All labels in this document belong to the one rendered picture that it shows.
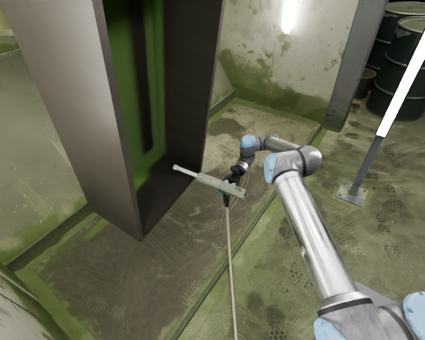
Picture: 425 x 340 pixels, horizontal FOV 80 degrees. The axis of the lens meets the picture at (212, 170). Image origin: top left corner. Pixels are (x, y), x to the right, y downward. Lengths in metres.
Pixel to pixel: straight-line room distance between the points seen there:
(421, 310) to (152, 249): 1.47
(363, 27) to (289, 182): 1.85
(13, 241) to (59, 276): 0.36
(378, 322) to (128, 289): 1.37
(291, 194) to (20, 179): 1.73
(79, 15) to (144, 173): 1.14
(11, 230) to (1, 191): 0.26
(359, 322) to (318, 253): 0.19
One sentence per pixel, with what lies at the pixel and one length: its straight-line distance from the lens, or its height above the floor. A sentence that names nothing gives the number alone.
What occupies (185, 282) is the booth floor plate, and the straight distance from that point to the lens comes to 1.74.
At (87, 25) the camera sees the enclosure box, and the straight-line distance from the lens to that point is 0.69.
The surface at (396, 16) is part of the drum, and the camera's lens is 3.68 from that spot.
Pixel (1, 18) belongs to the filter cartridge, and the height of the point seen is 1.34.
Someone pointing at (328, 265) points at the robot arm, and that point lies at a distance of 0.86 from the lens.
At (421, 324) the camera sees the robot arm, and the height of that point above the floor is 0.91.
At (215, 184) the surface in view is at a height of 0.56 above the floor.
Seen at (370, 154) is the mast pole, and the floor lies 0.44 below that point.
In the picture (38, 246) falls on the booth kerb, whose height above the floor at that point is 0.13.
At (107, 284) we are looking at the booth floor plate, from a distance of 1.87.
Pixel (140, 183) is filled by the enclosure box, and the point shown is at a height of 0.51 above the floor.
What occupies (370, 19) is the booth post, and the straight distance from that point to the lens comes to 2.60.
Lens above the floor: 1.63
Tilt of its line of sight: 43 degrees down
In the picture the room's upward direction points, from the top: 4 degrees counter-clockwise
